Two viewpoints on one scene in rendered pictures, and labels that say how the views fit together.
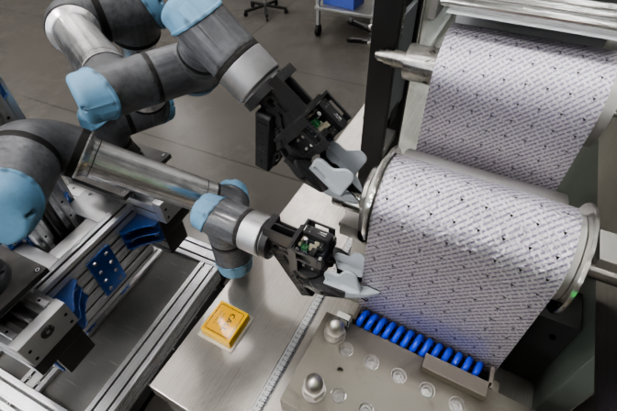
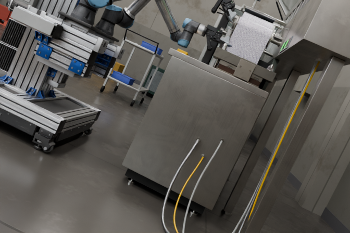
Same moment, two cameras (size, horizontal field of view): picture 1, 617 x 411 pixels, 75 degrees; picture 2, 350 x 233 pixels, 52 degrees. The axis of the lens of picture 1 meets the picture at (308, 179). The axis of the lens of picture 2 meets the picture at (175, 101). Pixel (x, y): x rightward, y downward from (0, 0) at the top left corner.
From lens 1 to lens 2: 2.28 m
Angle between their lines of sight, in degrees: 44
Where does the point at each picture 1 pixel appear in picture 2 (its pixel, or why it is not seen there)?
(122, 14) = not seen: outside the picture
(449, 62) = (246, 14)
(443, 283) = (249, 39)
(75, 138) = not seen: outside the picture
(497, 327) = (257, 51)
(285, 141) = (225, 2)
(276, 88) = not seen: outside the picture
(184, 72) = not seen: outside the picture
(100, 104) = not seen: outside the picture
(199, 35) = not seen: outside the picture
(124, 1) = not seen: outside the picture
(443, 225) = (252, 24)
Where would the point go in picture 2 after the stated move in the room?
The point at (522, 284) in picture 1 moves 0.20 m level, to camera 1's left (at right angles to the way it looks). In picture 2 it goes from (264, 36) to (241, 23)
